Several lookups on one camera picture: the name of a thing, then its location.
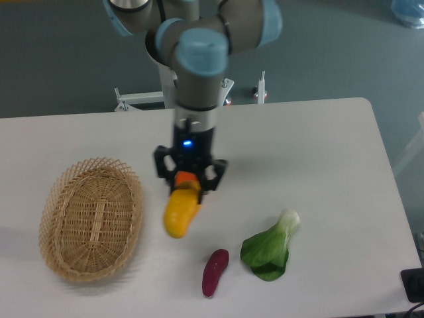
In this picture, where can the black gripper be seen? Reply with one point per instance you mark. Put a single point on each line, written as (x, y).
(191, 153)

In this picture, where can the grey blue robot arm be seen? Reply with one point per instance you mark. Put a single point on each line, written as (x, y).
(197, 50)

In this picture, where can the woven wicker basket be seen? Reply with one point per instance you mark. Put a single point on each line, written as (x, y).
(91, 220)

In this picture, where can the orange tangerine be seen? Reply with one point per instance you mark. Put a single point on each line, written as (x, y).
(182, 177)

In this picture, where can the purple sweet potato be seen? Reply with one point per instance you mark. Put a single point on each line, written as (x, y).
(213, 270)

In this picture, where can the green bok choy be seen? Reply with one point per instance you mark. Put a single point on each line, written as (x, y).
(267, 253)

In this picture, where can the black device at table edge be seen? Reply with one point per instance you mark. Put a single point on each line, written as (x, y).
(412, 280)

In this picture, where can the blue plastic bag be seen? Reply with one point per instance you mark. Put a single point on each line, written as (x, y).
(409, 12)

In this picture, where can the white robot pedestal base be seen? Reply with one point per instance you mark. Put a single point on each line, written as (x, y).
(167, 96)

